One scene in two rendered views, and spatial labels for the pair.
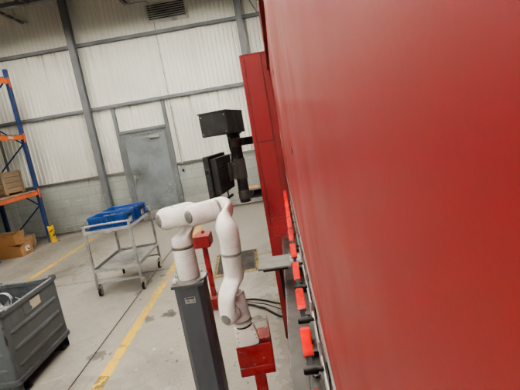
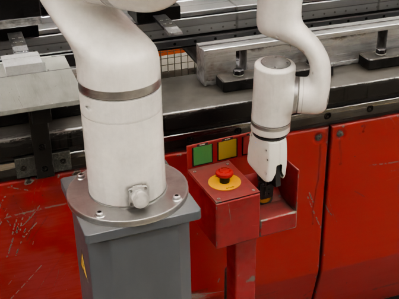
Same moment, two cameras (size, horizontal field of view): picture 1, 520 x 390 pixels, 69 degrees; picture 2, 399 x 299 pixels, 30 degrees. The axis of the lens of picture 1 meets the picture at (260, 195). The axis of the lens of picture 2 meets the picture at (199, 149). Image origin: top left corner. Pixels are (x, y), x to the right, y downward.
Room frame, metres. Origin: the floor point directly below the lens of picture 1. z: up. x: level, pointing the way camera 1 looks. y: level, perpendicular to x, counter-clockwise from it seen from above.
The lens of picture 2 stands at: (2.27, 1.43, 1.61)
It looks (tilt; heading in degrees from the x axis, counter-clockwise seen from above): 28 degrees down; 248
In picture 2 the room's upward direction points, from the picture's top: 1 degrees counter-clockwise
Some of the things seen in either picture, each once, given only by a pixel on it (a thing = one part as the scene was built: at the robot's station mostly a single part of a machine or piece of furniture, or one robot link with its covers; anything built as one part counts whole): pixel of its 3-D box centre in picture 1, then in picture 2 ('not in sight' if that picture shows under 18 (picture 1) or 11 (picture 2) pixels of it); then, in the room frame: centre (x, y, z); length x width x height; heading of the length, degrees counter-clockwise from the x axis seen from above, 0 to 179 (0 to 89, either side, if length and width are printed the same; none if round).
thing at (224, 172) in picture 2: not in sight; (224, 177); (1.69, 0.15, 0.79); 0.04 x 0.04 x 0.04
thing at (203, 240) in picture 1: (209, 269); not in sight; (3.75, 0.65, 0.41); 0.25 x 0.20 x 0.83; 86
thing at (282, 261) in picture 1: (281, 261); (32, 83); (2.04, -0.06, 1.00); 0.26 x 0.18 x 0.01; 86
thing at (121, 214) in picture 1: (112, 219); not in sight; (4.82, 1.95, 0.92); 0.50 x 0.36 x 0.18; 88
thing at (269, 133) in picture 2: (243, 320); (269, 124); (1.59, 0.17, 0.91); 0.09 x 0.08 x 0.03; 91
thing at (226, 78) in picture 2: (309, 333); (275, 75); (1.43, -0.11, 0.89); 0.30 x 0.05 x 0.03; 176
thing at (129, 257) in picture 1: (125, 248); not in sight; (4.99, 1.93, 0.47); 0.90 x 0.66 x 0.95; 178
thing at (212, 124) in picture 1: (229, 160); not in sight; (3.33, 0.21, 1.53); 0.51 x 0.25 x 0.85; 166
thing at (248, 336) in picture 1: (246, 333); (268, 149); (1.59, 0.17, 0.85); 0.10 x 0.07 x 0.11; 91
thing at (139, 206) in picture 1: (124, 212); not in sight; (5.24, 1.92, 0.92); 0.50 x 0.36 x 0.18; 88
